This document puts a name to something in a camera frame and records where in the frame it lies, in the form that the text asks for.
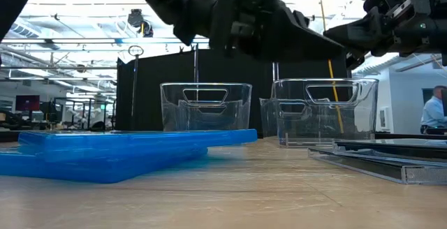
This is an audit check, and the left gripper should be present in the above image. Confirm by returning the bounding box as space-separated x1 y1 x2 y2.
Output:
195 0 346 63

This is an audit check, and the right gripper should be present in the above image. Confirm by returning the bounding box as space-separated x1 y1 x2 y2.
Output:
323 0 447 70

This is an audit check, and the clear plastic bin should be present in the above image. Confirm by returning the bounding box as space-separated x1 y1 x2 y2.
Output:
159 82 253 132
258 77 380 149

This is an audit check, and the clear jewel case black tray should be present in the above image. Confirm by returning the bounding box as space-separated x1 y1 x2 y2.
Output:
279 138 337 149
331 138 447 161
307 147 447 186

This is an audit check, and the person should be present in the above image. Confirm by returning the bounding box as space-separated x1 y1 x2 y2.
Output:
420 84 447 135

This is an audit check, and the black backdrop panel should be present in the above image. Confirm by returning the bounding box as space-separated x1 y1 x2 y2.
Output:
116 43 352 132

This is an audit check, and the background robot workstation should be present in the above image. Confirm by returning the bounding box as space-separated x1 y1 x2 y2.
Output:
40 97 117 131

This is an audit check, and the dark red monitor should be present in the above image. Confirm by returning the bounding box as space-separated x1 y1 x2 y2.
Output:
15 94 41 112

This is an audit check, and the yellow cable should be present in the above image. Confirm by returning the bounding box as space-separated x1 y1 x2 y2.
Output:
316 0 345 135

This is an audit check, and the white wall box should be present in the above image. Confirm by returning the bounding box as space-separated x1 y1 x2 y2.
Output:
379 107 389 129

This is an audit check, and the black ceiling camera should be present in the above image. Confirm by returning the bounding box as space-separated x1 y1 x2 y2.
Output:
127 8 154 38

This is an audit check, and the metal stand with ring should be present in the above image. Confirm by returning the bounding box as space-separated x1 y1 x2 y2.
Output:
127 45 145 131

